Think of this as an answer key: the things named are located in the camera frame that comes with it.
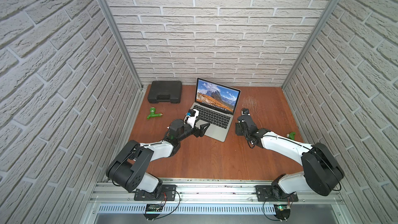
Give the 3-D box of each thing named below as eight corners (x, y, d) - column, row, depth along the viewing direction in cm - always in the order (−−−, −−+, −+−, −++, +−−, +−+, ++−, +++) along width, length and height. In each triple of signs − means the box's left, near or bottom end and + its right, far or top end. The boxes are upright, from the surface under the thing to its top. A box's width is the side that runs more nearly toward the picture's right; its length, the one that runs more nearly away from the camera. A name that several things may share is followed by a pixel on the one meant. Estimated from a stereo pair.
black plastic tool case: (148, 103, 111) (146, 98, 107) (154, 84, 123) (152, 79, 119) (180, 103, 111) (179, 99, 107) (183, 84, 123) (182, 80, 119)
